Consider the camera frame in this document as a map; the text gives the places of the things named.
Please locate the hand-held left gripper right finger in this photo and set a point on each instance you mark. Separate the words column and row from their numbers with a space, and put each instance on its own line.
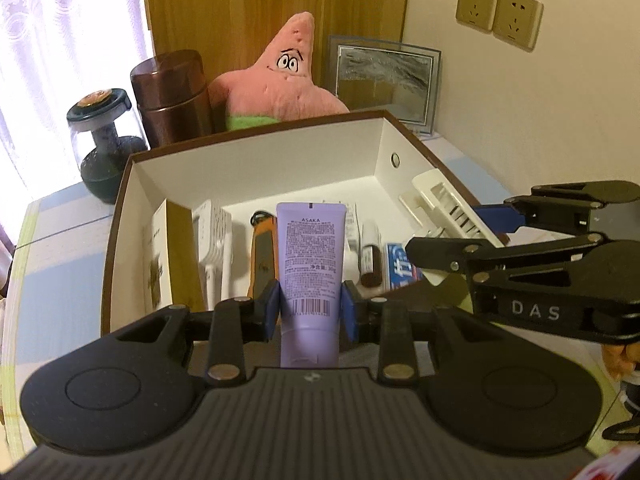
column 348, row 311

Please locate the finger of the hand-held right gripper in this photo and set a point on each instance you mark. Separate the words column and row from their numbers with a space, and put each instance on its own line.
column 492, row 218
column 500, row 255

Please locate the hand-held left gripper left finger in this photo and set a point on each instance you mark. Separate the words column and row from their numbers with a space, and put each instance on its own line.
column 272, row 306

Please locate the orange utility knife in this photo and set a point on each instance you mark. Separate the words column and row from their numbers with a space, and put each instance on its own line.
column 262, row 255

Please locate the small dark dropper bottle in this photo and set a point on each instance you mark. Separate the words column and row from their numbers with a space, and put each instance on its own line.
column 371, row 260

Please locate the white hair claw clip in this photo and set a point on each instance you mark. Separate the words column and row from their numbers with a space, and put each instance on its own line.
column 440, row 195

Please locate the purple cream tube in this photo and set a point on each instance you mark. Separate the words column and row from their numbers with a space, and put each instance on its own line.
column 310, row 260

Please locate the blue dental floss pick box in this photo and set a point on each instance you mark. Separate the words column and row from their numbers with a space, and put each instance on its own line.
column 400, row 270

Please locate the white toothpaste tube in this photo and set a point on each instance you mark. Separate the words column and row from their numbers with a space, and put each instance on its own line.
column 352, row 225

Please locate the white and gold box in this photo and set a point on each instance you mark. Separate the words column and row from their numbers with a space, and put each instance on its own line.
column 160, row 250

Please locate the brown storage box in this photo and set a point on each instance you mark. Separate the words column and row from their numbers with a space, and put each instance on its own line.
column 300, row 160

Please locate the person's right hand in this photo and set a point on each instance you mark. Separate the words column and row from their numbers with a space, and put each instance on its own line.
column 622, row 360

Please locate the pink starfish plush toy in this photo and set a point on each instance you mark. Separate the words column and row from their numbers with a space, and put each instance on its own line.
column 280, row 95

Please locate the brown metal thermos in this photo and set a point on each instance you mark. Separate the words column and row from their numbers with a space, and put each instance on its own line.
column 170, row 105

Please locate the glass jar with dark lid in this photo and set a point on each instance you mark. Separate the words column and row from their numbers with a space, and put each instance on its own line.
column 100, row 160

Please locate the wooden cabinet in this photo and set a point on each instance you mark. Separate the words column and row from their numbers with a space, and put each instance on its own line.
column 225, row 0

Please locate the lilac lace curtain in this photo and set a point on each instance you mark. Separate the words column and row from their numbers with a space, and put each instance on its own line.
column 60, row 35

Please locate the grey picture frame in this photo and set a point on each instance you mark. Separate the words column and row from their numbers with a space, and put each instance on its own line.
column 385, row 75

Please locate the beige wall power socket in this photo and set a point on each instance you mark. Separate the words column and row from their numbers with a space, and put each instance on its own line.
column 476, row 0
column 517, row 19

